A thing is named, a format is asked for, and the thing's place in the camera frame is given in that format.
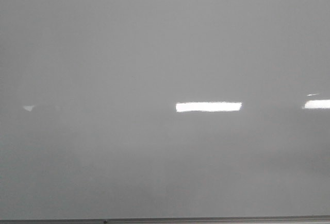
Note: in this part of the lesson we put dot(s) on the white whiteboard with aluminium frame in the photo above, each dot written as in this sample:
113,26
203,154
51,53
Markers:
164,108

